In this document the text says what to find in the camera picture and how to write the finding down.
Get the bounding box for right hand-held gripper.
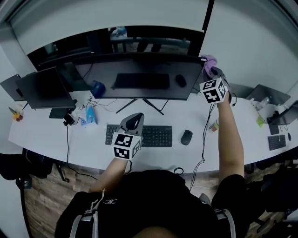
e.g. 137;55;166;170
199;66;233;105

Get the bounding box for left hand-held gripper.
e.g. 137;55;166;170
113;112;145;161

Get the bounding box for purple cloth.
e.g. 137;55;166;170
200;54;218;79

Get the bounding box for wide black monitor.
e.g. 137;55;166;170
71;53;203;116

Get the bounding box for person's left forearm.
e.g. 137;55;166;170
89;158;129;193

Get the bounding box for person's right forearm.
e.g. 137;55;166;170
216;97;245;179

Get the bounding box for large grey monitor back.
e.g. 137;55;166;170
245;84;291;105

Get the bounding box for small black monitor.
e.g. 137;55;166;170
267;100;298;135

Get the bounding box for black monitor with square base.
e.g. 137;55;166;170
15;66;77;119

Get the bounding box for black monitor with splayed legs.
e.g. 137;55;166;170
0;74;26;102

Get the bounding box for bottle with yellow-green label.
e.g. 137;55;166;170
209;119;221;133

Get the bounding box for blue tissue pack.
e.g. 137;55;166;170
79;106;98;127

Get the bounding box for clear plastic bottle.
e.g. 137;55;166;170
256;97;271;110

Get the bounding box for black power adapter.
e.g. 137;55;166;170
63;112;76;126

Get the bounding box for person's black clothing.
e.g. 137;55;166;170
54;169;250;238

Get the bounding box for small black keyboard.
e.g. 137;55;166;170
267;134;286;151

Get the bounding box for black office chair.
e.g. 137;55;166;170
0;152;70;184
246;160;298;214

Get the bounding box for orange snack cups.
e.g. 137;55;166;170
8;104;25;122

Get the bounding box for thin tangled cable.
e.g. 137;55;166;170
87;97;117;110

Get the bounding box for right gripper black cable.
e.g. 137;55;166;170
190;103;216;192

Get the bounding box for black power cable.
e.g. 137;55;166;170
66;124;98;181

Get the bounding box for grey harness strap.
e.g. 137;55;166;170
69;211;100;238
215;208;236;238

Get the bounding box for small black wall box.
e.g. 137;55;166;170
15;178;33;190

